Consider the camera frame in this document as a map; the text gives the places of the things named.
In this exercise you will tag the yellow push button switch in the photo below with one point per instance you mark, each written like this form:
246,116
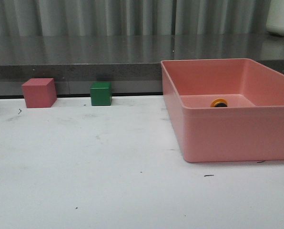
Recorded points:
219,102

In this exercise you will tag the green cube block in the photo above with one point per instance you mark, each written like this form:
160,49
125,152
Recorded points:
101,94

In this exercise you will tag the grey stone counter ledge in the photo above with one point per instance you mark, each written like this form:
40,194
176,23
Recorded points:
131,63

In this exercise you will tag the pink cube block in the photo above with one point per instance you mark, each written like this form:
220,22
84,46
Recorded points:
39,92

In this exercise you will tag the pink plastic bin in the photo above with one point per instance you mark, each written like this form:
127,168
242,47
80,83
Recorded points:
250,128

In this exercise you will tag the white appliance in background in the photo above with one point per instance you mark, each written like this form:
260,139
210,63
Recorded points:
275,18

